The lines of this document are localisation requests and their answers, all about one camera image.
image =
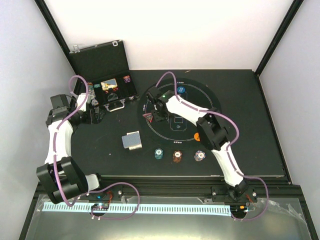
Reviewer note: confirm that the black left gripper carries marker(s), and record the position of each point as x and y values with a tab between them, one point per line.
97	120

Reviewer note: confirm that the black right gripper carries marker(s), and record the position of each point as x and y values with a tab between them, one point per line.
156	117

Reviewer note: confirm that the red triangular dealer button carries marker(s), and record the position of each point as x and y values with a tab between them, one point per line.
148	117

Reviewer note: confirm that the blue small blind button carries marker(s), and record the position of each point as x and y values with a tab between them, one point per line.
180	90

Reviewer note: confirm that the orange big blind button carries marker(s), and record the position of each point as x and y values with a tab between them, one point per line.
197	136

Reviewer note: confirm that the green poker chip stack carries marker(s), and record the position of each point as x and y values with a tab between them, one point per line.
158	154

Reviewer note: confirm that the orange poker chip stack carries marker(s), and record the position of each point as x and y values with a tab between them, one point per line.
177	156

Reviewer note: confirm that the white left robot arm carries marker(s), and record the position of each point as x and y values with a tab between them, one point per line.
60	176

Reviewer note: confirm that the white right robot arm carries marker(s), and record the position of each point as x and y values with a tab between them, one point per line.
216	133

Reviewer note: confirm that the chip row in case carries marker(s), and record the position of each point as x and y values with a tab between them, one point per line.
91	95

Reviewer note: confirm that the card box in case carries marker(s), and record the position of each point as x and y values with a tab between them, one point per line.
110	84

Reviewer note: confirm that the purple chips in case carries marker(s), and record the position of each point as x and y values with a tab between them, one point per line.
127	79

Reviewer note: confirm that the round black poker mat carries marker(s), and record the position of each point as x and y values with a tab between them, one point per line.
177	132

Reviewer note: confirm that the blue backed card deck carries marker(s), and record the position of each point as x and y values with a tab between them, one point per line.
132	140

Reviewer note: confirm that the black aluminium poker case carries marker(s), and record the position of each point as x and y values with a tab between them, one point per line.
103	62

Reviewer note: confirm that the blue white poker chip stack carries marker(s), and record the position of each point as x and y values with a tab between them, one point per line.
199	156

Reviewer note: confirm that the white slotted cable duct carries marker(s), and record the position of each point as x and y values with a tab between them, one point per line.
128	208

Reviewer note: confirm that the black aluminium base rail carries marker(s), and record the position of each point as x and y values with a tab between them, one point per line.
169	186

